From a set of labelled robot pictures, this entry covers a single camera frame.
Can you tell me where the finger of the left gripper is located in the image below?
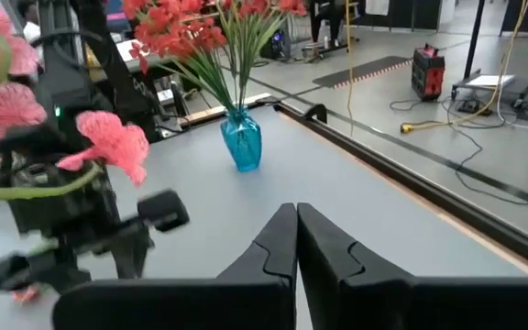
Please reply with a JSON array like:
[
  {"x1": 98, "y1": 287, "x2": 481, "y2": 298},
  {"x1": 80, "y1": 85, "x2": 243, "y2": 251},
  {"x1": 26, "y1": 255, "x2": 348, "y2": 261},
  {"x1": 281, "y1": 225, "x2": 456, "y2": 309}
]
[
  {"x1": 29, "y1": 256, "x2": 94, "y2": 294},
  {"x1": 110, "y1": 226, "x2": 153, "y2": 280}
]

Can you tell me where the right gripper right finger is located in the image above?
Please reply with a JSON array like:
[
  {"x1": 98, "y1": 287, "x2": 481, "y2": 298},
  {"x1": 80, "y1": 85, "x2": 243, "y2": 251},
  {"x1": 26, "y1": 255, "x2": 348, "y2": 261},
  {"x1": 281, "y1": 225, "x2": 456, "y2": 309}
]
[{"x1": 296, "y1": 203, "x2": 528, "y2": 330}]

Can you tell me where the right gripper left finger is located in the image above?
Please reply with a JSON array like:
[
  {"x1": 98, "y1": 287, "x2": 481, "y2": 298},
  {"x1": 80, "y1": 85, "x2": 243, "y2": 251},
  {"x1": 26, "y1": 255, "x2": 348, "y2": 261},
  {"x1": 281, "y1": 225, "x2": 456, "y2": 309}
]
[{"x1": 51, "y1": 203, "x2": 299, "y2": 330}]

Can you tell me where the pink artificial tulip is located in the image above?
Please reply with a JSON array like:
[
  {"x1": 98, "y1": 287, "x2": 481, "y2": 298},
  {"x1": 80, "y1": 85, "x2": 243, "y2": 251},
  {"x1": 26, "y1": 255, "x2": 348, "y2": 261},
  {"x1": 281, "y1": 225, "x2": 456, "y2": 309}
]
[{"x1": 10, "y1": 284, "x2": 41, "y2": 304}]

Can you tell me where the pink artificial flower bunch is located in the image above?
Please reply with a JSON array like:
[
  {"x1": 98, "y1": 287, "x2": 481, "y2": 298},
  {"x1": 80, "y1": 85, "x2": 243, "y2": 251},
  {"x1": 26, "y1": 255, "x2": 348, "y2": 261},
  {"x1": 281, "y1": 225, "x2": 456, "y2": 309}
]
[
  {"x1": 0, "y1": 109, "x2": 150, "y2": 207},
  {"x1": 0, "y1": 4, "x2": 48, "y2": 171}
]

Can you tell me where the blue glass vase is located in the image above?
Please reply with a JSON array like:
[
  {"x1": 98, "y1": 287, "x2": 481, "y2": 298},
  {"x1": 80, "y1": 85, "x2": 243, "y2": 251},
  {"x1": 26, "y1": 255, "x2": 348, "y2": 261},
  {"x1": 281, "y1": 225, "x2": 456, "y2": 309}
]
[{"x1": 220, "y1": 107, "x2": 263, "y2": 173}]

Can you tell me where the red artificial flower bunch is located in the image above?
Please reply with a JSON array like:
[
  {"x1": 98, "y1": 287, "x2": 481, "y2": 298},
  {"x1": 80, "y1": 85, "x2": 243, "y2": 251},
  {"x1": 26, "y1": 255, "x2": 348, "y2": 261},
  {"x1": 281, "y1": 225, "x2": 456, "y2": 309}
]
[
  {"x1": 121, "y1": 0, "x2": 228, "y2": 111},
  {"x1": 185, "y1": 0, "x2": 274, "y2": 111},
  {"x1": 245, "y1": 0, "x2": 309, "y2": 111}
]

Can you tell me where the black floor mat striped edge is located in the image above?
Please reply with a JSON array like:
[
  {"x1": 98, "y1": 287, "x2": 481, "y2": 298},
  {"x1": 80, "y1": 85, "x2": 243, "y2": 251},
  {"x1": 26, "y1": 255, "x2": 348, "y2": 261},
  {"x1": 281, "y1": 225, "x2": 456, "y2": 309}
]
[{"x1": 312, "y1": 55, "x2": 414, "y2": 90}]

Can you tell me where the red and black machine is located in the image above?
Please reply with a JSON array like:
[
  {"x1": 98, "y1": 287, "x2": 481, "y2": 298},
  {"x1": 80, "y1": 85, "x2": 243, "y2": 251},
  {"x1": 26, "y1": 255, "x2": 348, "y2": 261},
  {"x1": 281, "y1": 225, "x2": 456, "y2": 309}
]
[{"x1": 410, "y1": 43, "x2": 446, "y2": 103}]

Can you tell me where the black device with blue light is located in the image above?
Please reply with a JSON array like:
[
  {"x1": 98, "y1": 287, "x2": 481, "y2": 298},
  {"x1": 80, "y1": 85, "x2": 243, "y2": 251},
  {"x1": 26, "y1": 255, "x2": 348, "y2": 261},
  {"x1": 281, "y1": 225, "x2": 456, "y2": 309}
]
[{"x1": 259, "y1": 27, "x2": 289, "y2": 61}]

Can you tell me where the black metal table frame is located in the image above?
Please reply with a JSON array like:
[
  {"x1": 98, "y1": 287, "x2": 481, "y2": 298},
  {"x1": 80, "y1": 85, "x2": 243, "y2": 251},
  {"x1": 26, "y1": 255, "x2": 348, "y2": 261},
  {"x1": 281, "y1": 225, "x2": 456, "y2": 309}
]
[{"x1": 254, "y1": 93, "x2": 528, "y2": 276}]

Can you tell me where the yellow cable with plug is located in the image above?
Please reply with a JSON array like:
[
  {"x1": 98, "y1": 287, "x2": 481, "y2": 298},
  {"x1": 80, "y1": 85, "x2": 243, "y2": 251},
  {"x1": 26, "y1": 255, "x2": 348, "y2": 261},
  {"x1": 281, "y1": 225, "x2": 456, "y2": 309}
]
[{"x1": 400, "y1": 0, "x2": 528, "y2": 135}]

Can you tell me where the black frame clamp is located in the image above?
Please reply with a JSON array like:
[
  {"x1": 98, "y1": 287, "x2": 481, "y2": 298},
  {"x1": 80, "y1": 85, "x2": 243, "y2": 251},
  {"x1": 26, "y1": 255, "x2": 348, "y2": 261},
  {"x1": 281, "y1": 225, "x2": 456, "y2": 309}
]
[{"x1": 303, "y1": 103, "x2": 328, "y2": 125}]

